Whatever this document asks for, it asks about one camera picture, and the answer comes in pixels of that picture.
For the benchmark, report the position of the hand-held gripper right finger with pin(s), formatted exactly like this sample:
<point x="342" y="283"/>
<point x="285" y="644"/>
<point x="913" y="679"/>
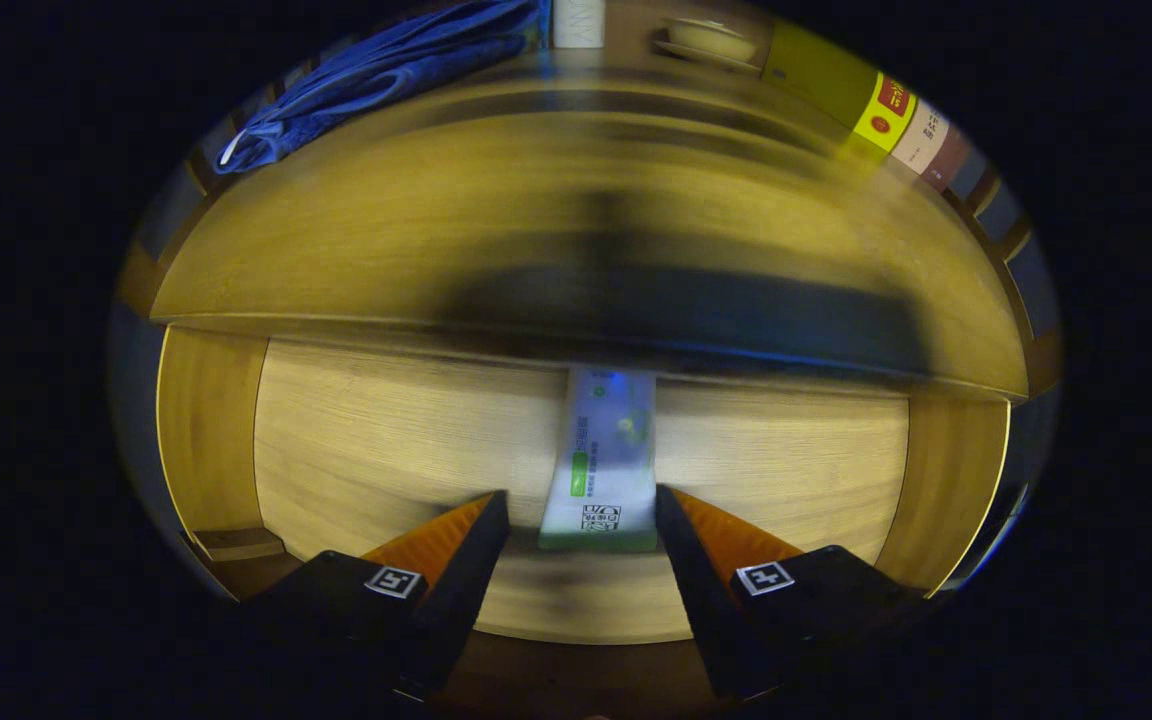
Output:
<point x="701" y="590"/>

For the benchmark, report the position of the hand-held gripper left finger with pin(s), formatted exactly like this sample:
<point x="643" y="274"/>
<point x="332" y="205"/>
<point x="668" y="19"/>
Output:
<point x="461" y="590"/>

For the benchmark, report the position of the green and white tissue packet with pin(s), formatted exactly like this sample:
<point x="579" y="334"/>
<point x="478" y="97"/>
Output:
<point x="601" y="470"/>

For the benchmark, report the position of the wooden drawer with black knob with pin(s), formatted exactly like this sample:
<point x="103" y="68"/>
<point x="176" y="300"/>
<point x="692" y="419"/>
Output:
<point x="386" y="440"/>

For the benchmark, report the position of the brown book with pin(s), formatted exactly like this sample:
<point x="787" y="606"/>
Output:
<point x="951" y="160"/>

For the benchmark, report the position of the cream and orange book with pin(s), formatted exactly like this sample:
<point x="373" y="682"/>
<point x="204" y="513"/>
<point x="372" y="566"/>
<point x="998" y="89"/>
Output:
<point x="924" y="135"/>

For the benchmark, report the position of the blue towel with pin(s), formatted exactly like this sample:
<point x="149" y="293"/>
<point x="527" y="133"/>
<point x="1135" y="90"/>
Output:
<point x="386" y="70"/>

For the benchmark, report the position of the yellow book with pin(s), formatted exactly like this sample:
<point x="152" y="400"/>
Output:
<point x="816" y="75"/>

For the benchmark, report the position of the beige lidded ceramic cup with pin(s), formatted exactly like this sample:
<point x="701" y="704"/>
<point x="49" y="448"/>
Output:
<point x="711" y="42"/>

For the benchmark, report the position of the white pump bottle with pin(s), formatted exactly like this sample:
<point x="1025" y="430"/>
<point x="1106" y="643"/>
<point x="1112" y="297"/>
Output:
<point x="578" y="25"/>

